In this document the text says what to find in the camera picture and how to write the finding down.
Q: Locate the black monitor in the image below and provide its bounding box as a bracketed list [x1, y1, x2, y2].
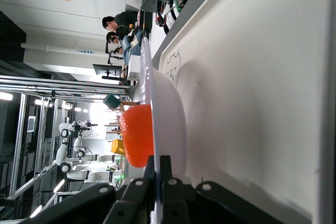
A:
[92, 63, 123, 81]

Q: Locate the person in black jacket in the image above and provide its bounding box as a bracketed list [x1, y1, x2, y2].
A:
[101, 10, 140, 35]

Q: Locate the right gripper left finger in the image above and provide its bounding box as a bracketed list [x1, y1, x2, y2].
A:
[25, 155, 158, 224]

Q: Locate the orange fruit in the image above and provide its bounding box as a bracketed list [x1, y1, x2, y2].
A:
[119, 104, 154, 168]

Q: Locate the aluminium frame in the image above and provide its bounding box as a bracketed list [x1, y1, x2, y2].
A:
[0, 74, 132, 224]

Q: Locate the white round plate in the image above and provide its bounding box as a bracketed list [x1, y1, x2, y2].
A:
[136, 36, 190, 224]

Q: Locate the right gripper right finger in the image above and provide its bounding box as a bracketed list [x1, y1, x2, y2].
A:
[160, 155, 289, 224]

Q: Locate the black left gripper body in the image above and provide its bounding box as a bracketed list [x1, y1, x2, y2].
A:
[75, 120, 98, 132]

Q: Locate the person with glasses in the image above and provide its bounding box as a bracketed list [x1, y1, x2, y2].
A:
[105, 31, 132, 57]

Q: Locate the wooden peg dish rack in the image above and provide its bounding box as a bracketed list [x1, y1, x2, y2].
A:
[103, 100, 140, 135]

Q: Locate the white box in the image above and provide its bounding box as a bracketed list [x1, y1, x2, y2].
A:
[127, 54, 144, 81]

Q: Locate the yellow cup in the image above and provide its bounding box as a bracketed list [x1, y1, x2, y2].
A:
[111, 138, 125, 156]

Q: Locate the beige bear print tray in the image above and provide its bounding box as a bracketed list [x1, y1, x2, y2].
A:
[152, 0, 336, 224]

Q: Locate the white pipe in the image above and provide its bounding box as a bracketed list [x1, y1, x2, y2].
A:
[20, 42, 107, 56]

